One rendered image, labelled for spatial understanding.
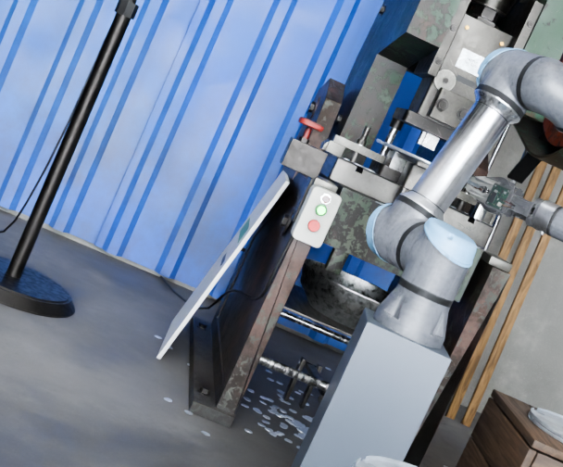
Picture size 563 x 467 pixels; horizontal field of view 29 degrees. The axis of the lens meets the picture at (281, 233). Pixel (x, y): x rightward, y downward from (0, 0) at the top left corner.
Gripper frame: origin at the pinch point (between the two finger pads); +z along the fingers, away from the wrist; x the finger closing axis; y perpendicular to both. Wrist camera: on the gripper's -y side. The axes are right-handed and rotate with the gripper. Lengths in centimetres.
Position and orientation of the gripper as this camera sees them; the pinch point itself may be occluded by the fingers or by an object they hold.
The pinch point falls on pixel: (469, 183)
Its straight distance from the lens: 275.5
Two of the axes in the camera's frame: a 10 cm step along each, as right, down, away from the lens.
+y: -5.0, -1.3, -8.6
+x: -4.1, 9.1, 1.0
